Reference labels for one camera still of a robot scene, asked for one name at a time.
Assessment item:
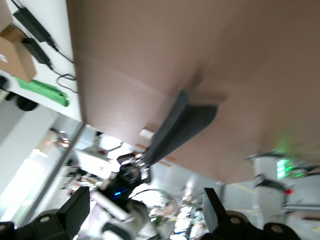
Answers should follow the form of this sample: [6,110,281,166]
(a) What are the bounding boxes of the black round object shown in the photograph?
[4,91,40,112]

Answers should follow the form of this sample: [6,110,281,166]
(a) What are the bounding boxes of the black power adapter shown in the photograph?
[21,37,54,70]
[12,6,55,48]

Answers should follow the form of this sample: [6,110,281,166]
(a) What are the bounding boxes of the brown cardboard box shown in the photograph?
[0,24,38,83]
[0,0,13,33]

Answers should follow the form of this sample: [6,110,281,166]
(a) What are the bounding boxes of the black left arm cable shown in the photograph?
[129,187,166,201]

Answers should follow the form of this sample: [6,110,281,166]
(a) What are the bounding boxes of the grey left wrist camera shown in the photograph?
[90,191,131,223]

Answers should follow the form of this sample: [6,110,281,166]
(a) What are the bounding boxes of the green cloth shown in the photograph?
[13,76,70,108]

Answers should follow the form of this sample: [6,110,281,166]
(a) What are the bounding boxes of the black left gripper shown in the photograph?
[107,153,152,199]

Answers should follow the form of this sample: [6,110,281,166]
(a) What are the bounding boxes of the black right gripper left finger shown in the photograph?
[31,186,91,240]

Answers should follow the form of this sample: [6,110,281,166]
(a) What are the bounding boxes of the black adapter cable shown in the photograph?
[51,66,79,94]
[48,39,75,63]

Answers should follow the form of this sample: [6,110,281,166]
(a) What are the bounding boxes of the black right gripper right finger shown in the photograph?
[202,187,264,240]

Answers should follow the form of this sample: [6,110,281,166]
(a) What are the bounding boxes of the dark grey towel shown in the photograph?
[143,89,226,166]

